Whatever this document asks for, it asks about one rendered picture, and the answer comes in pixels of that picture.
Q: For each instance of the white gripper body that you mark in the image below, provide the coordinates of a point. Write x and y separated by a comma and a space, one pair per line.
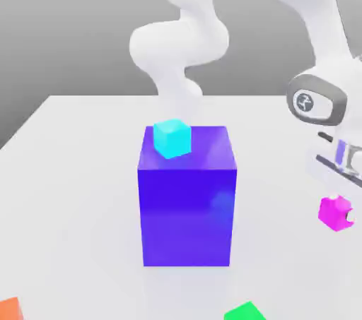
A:
331, 177

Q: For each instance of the small magenta cube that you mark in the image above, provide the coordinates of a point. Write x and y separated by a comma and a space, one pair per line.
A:
332, 214

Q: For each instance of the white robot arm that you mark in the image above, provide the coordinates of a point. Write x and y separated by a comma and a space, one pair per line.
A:
181, 43

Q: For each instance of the small green cube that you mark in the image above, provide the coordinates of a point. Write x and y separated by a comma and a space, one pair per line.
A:
244, 313

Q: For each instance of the small cyan cube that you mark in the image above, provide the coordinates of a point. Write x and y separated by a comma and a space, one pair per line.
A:
173, 139

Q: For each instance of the small orange cube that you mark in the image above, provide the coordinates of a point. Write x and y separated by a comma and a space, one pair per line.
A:
10, 310

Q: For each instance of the large blue box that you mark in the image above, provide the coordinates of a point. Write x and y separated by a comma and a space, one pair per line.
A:
185, 212

